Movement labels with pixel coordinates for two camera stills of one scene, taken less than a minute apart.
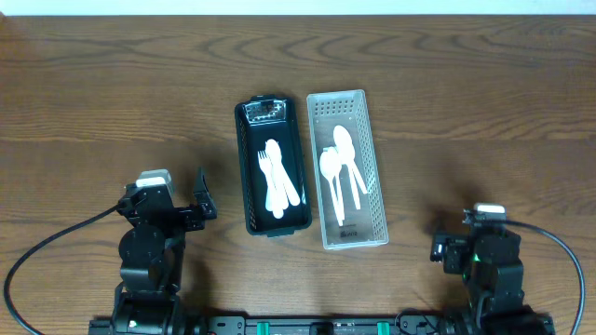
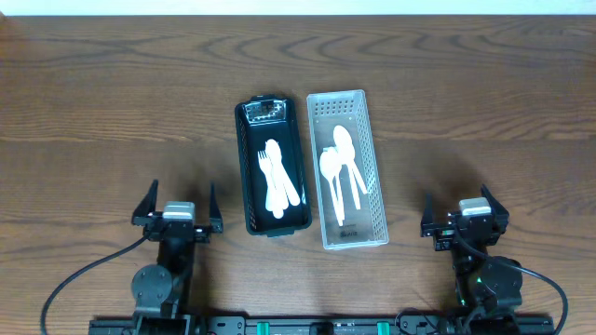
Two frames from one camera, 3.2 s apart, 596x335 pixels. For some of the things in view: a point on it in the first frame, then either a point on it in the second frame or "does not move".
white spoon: (330, 163) does not move
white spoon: (274, 152) does not move
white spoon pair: (345, 152) does not move
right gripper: (457, 247) -> (446, 235)
